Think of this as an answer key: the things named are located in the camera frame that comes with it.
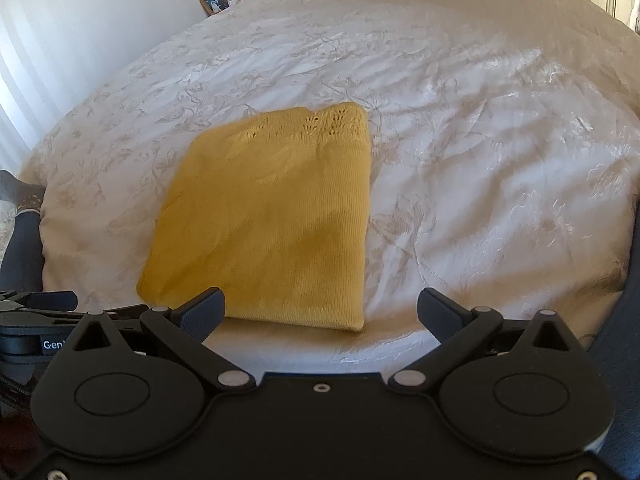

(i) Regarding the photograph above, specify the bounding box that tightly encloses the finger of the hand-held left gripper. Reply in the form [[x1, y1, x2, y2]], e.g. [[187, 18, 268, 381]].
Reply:
[[0, 289, 79, 311]]

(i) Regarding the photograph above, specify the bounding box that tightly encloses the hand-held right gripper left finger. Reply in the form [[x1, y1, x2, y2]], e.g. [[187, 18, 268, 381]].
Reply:
[[67, 287, 253, 392]]

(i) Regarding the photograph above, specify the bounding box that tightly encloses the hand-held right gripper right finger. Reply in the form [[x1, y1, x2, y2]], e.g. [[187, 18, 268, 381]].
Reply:
[[387, 287, 582, 392]]

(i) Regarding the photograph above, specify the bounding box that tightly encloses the yellow knit sweater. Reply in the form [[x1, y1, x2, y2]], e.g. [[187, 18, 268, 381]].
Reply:
[[137, 101, 372, 332]]

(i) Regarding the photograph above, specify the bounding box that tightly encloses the person's leg in jeans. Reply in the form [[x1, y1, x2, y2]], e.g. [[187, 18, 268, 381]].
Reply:
[[0, 169, 47, 293], [589, 270, 640, 463]]

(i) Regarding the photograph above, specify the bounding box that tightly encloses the white floral bedspread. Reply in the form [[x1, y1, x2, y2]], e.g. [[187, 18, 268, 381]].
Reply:
[[20, 0, 640, 378]]

